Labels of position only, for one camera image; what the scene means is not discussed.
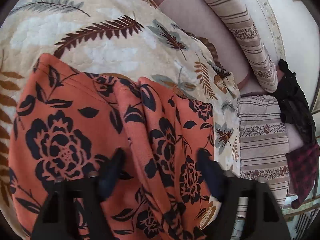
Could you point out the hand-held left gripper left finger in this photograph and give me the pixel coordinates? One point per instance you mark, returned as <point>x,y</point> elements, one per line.
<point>110,177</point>

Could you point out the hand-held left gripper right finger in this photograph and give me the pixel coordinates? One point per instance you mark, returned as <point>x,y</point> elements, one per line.
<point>208,170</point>

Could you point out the orange black floral top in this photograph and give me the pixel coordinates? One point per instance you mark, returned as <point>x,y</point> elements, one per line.
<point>87,120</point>

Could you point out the striped floral flat pillow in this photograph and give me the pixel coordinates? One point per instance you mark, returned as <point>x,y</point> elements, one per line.
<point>262,140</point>

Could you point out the red plaid cloth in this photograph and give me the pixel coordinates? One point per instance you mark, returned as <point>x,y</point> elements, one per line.
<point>305,170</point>

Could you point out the black garment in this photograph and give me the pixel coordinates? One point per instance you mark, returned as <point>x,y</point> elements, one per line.
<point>292,100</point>

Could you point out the cream leaf print quilt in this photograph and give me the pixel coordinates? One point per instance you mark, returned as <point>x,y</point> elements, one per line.
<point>100,37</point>

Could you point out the striped floral bolster pillow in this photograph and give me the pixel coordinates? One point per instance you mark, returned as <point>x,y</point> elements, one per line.
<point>240,30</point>

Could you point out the pink bed sheet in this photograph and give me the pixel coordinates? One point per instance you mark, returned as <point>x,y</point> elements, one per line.
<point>200,25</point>

